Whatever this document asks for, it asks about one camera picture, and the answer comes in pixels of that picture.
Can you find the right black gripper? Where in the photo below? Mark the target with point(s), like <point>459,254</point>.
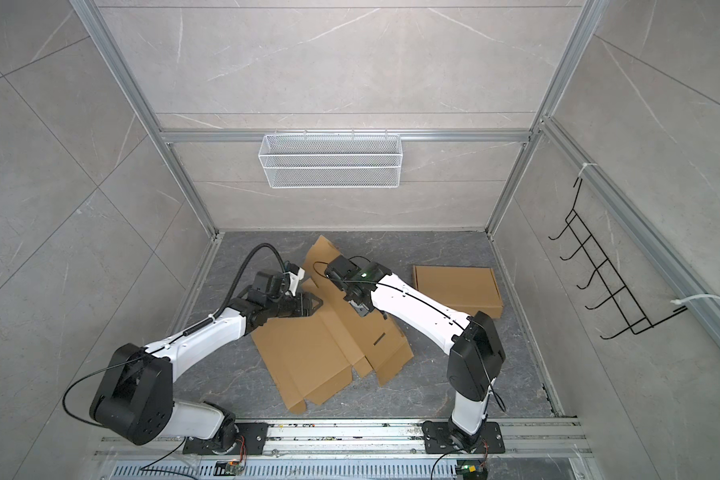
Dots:
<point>359,312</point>

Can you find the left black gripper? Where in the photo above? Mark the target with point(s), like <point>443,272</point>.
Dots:
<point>304,304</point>

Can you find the cardboard stack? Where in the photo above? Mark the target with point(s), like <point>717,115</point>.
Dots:
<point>311,359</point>

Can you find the brown cardboard box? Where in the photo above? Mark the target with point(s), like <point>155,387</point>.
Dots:
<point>465,289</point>

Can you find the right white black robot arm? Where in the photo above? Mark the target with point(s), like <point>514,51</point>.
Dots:
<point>475,352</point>

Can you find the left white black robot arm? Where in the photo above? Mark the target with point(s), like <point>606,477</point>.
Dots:
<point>135,397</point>

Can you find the left small circuit board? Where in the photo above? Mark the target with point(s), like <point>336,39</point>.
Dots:
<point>229,468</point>

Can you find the small circuit board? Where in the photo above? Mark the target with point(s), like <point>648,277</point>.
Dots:
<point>471,470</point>
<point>229,468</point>

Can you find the right small circuit board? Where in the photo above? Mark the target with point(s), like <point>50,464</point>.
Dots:
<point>471,470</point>

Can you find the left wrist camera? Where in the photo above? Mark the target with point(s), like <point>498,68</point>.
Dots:
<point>295,275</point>

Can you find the white wire mesh basket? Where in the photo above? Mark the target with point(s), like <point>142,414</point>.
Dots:
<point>323,161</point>

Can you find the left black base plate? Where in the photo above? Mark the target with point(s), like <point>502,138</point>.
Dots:
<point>246,439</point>

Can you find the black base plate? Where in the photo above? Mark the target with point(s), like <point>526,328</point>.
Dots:
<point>445,437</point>
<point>246,439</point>

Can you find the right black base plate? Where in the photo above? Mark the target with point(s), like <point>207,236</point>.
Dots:
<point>445,437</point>

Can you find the slotted grey cable duct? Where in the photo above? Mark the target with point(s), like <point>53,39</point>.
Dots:
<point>296,469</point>

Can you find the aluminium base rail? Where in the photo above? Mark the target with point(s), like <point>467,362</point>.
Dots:
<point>403,438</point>

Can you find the black wire hook rack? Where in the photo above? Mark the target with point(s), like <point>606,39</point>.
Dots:
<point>603,269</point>

